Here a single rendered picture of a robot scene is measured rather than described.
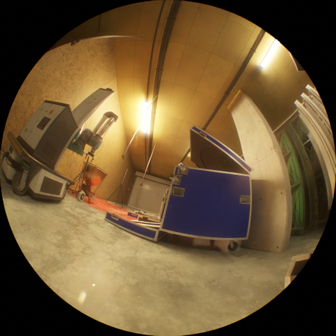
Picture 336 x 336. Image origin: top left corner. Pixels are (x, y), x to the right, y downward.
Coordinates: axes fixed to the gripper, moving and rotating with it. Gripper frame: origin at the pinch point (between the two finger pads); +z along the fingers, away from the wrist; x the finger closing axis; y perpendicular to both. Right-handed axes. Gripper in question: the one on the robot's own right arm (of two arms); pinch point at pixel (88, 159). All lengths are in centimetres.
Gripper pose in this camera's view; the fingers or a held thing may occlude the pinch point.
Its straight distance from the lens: 197.5
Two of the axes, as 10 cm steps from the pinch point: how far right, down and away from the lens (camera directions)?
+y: 3.5, 1.1, -9.3
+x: 7.9, 5.0, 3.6
